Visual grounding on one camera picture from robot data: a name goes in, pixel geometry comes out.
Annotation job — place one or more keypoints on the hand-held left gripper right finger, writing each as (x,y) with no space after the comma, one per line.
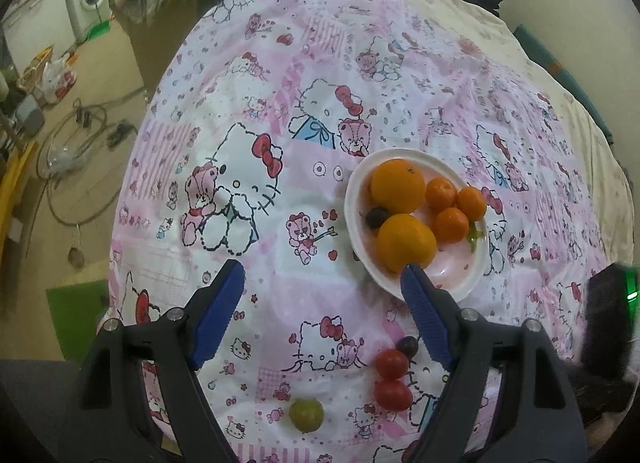
(425,315)

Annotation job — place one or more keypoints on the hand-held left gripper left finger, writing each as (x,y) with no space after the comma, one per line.
(217,315)

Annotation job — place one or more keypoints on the dark purple grape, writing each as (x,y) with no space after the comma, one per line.
(376,217)
(408,346)

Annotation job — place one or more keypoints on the white plate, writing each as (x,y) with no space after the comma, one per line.
(450,270)

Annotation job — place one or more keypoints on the red cherry tomato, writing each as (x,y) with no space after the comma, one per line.
(391,363)
(393,394)

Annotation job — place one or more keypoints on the large orange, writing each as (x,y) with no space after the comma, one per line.
(397,186)
(406,243)

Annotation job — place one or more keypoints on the small tangerine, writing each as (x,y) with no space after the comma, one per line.
(472,203)
(441,193)
(451,225)

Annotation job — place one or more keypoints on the green grape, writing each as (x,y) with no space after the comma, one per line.
(306,414)

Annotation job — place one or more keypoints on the large green floor mat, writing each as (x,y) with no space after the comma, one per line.
(75,315)

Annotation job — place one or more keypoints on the yellow stool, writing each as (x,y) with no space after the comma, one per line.
(15,173)

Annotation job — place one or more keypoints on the pink cartoon printed blanket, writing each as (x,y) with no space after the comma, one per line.
(300,68)

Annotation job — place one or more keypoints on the teal cushion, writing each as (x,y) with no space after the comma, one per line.
(555,63)

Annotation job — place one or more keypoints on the grey box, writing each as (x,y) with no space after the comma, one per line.
(30,115)

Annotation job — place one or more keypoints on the white red plastic bag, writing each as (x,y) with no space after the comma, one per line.
(59,80)

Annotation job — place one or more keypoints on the small green floor mat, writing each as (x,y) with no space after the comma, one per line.
(97,31)

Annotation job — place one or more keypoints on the white counter cabinet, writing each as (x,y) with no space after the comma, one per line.
(37,23)

